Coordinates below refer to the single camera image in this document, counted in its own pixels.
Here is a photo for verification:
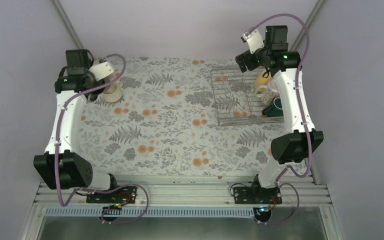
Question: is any beige white ceramic mug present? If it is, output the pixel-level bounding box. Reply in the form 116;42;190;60
101;80;123;103

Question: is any slotted grey cable duct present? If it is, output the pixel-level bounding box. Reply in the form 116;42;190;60
44;206;254;218

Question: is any metal wire dish rack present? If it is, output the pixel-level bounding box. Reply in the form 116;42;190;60
210;67;284;127

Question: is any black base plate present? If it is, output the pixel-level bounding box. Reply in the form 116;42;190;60
232;186;283;205
86;185;138;205

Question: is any yellow white cup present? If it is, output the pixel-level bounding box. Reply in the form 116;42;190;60
254;70;272;91

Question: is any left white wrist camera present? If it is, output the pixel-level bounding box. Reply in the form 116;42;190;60
88;61;115;81

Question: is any floral patterned table mat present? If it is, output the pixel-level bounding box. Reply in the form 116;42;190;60
76;56;309;177

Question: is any aluminium mounting rail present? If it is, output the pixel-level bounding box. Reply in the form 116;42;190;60
34;174;333;208

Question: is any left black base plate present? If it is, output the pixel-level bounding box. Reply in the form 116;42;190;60
86;185;138;205

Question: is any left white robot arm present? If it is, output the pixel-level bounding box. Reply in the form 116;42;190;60
33;49;120;203

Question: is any dark green mug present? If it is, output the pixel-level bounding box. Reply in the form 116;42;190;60
261;97;284;118

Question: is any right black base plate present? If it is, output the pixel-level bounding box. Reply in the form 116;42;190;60
232;186;283;205

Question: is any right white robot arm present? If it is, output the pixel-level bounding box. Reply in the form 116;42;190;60
235;25;324;204

